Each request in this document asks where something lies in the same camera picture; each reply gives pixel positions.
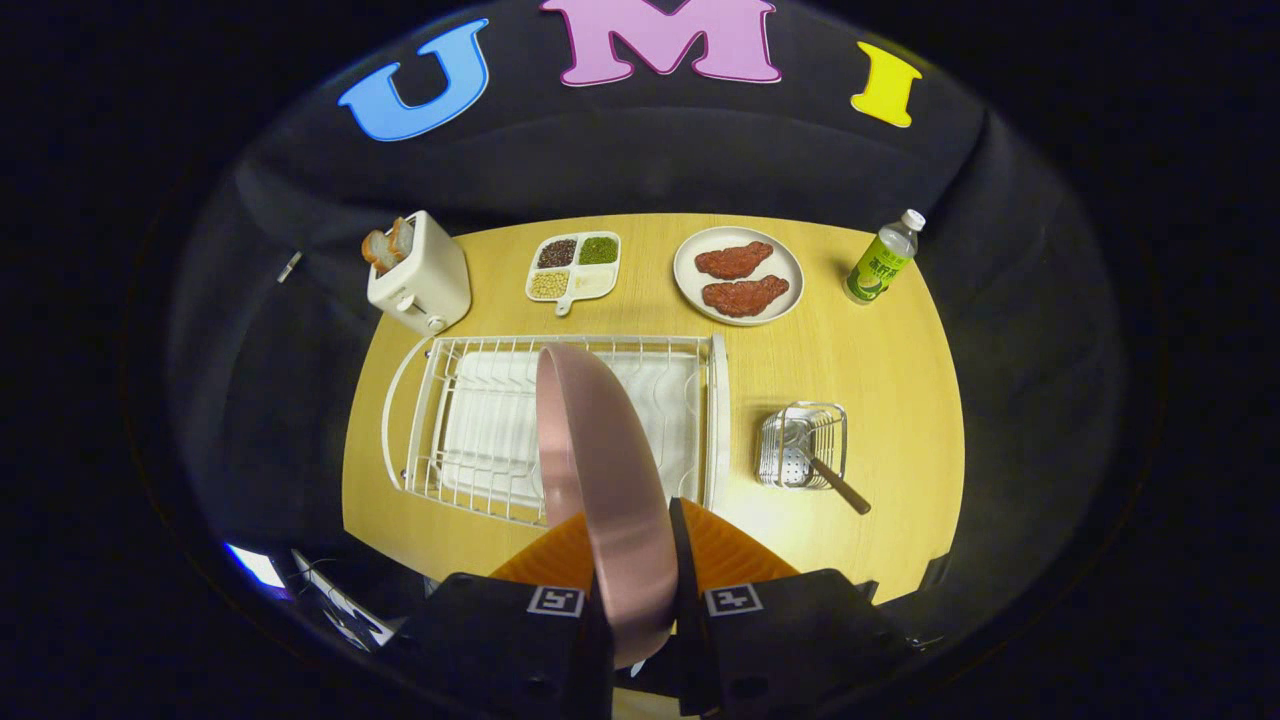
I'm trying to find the green tea bottle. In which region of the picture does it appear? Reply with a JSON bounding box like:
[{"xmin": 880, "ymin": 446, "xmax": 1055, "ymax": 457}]
[{"xmin": 843, "ymin": 209, "xmax": 927, "ymax": 305}]

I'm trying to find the white plate with meat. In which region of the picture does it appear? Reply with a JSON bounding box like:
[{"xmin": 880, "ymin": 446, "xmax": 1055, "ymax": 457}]
[{"xmin": 673, "ymin": 226, "xmax": 805, "ymax": 327}]

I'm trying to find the dark-handled spoon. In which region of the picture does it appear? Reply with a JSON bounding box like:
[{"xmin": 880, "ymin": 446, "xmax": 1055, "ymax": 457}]
[{"xmin": 780, "ymin": 420, "xmax": 873, "ymax": 516}]

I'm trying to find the white wire dish rack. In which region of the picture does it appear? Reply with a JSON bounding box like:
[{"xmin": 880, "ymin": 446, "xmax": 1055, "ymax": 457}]
[{"xmin": 380, "ymin": 333, "xmax": 729, "ymax": 529}]

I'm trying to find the bright screen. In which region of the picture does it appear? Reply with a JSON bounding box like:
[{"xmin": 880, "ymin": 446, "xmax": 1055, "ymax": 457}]
[{"xmin": 225, "ymin": 543, "xmax": 288, "ymax": 591}]

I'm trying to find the red meat piece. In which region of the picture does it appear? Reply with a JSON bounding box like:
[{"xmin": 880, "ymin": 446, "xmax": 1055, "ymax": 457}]
[
  {"xmin": 694, "ymin": 241, "xmax": 775, "ymax": 281},
  {"xmin": 701, "ymin": 275, "xmax": 791, "ymax": 319}
]

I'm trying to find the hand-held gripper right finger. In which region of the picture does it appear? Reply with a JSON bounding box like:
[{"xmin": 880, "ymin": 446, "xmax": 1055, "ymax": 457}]
[{"xmin": 640, "ymin": 497, "xmax": 913, "ymax": 719}]

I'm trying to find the white divided grain tray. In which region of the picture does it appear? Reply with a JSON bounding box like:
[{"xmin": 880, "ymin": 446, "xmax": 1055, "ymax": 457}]
[{"xmin": 525, "ymin": 231, "xmax": 622, "ymax": 317}]

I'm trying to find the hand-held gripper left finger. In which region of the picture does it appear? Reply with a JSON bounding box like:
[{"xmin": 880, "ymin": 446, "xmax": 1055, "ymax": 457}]
[{"xmin": 380, "ymin": 510, "xmax": 616, "ymax": 720}]

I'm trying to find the pink plate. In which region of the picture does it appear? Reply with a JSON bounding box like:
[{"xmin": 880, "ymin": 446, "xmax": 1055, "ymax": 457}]
[{"xmin": 535, "ymin": 342, "xmax": 681, "ymax": 669}]

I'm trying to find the white toaster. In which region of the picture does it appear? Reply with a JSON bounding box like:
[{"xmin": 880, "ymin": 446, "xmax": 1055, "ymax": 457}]
[{"xmin": 366, "ymin": 210, "xmax": 473, "ymax": 336}]

